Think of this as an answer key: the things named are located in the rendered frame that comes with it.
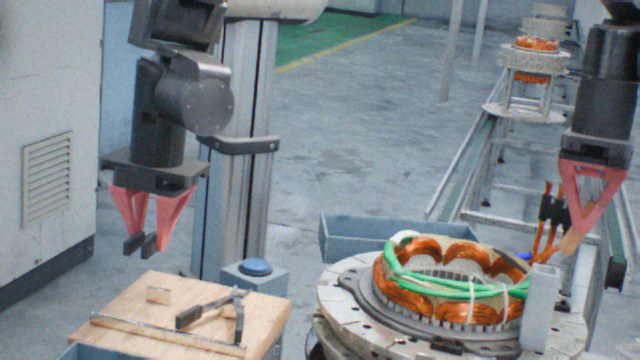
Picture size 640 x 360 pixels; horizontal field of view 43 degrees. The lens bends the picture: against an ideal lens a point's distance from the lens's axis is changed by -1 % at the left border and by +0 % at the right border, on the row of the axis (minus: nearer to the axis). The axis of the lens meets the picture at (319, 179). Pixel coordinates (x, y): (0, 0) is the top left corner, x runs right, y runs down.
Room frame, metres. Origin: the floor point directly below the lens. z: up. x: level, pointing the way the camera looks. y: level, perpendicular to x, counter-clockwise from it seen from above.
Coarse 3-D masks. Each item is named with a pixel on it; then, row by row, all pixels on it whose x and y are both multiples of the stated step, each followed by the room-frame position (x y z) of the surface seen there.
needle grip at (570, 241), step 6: (588, 204) 0.79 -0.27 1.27; (594, 204) 0.79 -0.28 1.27; (582, 210) 0.79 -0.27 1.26; (588, 210) 0.79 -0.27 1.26; (582, 216) 0.79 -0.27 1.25; (570, 228) 0.80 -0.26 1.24; (570, 234) 0.79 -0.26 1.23; (576, 234) 0.79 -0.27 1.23; (582, 234) 0.79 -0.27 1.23; (564, 240) 0.79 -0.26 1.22; (570, 240) 0.79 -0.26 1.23; (576, 240) 0.79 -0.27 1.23; (558, 246) 0.80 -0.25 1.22; (564, 246) 0.79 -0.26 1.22; (570, 246) 0.79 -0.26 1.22; (576, 246) 0.79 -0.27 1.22; (564, 252) 0.79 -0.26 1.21; (570, 252) 0.79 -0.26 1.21
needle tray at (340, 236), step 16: (320, 224) 1.24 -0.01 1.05; (336, 224) 1.26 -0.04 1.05; (352, 224) 1.26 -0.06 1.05; (368, 224) 1.26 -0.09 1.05; (384, 224) 1.27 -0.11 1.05; (400, 224) 1.27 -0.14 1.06; (416, 224) 1.27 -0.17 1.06; (432, 224) 1.27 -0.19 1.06; (448, 224) 1.28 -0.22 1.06; (464, 224) 1.28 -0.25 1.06; (320, 240) 1.21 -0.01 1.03; (336, 240) 1.15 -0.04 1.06; (352, 240) 1.15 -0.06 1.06; (368, 240) 1.16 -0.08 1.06; (384, 240) 1.27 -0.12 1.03; (336, 256) 1.15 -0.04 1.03
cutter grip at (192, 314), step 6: (192, 306) 0.81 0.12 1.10; (198, 306) 0.81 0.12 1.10; (186, 312) 0.79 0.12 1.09; (192, 312) 0.80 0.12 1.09; (198, 312) 0.81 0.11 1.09; (180, 318) 0.78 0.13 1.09; (186, 318) 0.79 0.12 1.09; (192, 318) 0.80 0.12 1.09; (198, 318) 0.81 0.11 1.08; (180, 324) 0.78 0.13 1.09; (186, 324) 0.79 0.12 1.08
